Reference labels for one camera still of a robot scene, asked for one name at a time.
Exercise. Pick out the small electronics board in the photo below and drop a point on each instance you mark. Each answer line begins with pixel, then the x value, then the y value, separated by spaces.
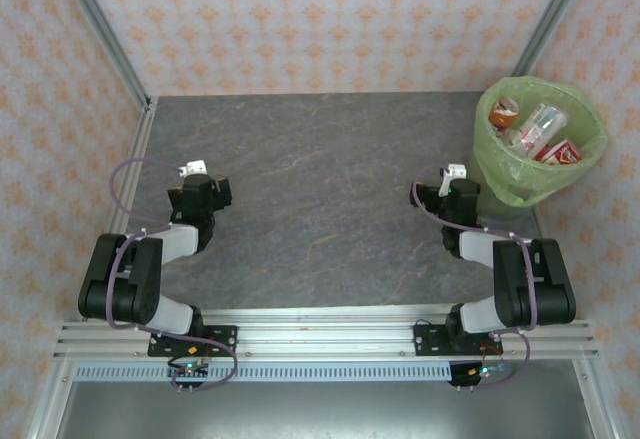
pixel 189 370
pixel 480 373

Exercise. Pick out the aluminium frame bar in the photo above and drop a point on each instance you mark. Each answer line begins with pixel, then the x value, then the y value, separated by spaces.
pixel 595 404
pixel 50 404

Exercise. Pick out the red and gold can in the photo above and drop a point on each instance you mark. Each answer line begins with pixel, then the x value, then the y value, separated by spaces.
pixel 560 153

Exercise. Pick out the clear bottle red teal label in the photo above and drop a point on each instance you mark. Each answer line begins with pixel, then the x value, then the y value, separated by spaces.
pixel 542 123

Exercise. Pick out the aluminium side rail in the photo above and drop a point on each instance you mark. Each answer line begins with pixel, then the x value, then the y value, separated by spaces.
pixel 137 159

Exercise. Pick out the waste bin green plastic liner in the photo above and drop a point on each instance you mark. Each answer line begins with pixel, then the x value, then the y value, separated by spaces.
pixel 575 174

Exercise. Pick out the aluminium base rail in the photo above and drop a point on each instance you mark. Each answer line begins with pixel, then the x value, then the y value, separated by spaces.
pixel 325 334

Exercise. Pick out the grey metal sheet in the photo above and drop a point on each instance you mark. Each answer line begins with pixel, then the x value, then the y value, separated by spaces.
pixel 320 409

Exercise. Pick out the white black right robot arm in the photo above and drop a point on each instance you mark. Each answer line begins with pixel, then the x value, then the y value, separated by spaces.
pixel 530 284

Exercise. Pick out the aluminium frame post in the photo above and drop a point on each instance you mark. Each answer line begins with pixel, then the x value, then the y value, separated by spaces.
pixel 550 14
pixel 100 24

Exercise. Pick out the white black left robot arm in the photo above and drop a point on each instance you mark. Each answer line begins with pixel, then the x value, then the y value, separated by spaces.
pixel 125 279

